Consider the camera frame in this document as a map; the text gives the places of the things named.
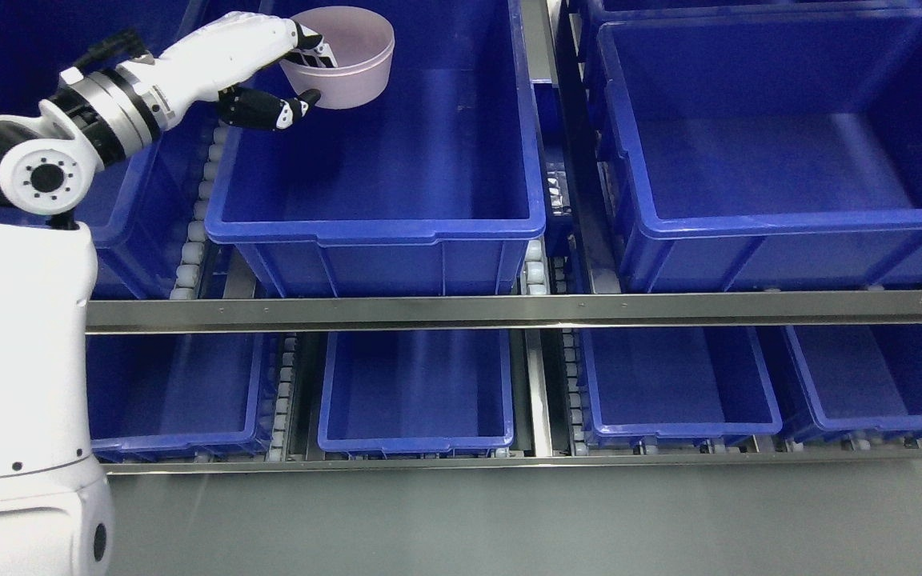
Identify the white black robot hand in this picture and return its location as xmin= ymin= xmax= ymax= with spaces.
xmin=138 ymin=11 xmax=338 ymax=131

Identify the pink bowl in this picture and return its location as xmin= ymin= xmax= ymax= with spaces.
xmin=279 ymin=5 xmax=395 ymax=110

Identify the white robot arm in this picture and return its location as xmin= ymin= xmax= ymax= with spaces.
xmin=0 ymin=30 xmax=166 ymax=575

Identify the steel roller shelf rack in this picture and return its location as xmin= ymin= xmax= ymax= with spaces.
xmin=81 ymin=0 xmax=922 ymax=476

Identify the blue bin upper middle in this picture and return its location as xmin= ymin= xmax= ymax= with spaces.
xmin=204 ymin=1 xmax=546 ymax=298

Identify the blue bin lower middle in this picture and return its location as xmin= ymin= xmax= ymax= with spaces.
xmin=317 ymin=330 xmax=515 ymax=458

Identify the blue bin upper left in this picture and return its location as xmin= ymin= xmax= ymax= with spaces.
xmin=74 ymin=105 xmax=217 ymax=299

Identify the blue bin lower left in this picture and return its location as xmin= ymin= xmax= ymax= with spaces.
xmin=86 ymin=333 xmax=282 ymax=462

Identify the blue bin lower centre-right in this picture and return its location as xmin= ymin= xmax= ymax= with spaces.
xmin=578 ymin=326 xmax=783 ymax=448

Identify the blue bin upper right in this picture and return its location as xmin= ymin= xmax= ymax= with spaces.
xmin=593 ymin=7 xmax=922 ymax=293

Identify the blue bin lower right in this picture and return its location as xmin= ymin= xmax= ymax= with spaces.
xmin=759 ymin=324 xmax=922 ymax=442

